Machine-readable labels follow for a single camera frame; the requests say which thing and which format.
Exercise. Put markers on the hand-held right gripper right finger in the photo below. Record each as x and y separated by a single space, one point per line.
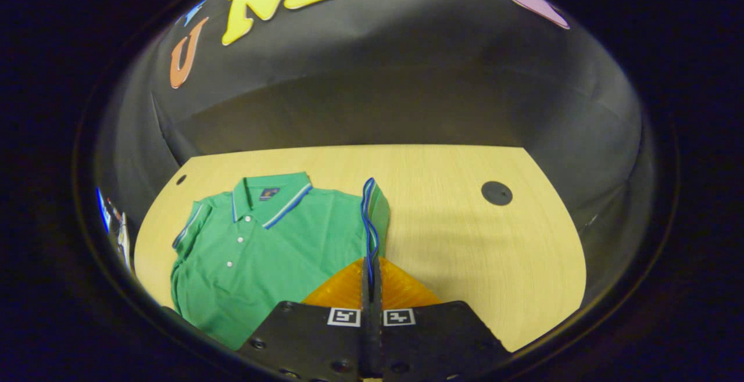
430 341

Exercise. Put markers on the green T-shirt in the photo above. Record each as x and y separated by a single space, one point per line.
279 254

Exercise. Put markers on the black backdrop cloth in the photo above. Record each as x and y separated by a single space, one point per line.
407 79

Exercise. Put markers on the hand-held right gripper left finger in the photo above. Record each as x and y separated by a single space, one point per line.
314 341

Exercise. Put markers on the large black table grommet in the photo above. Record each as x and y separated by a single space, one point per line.
497 193

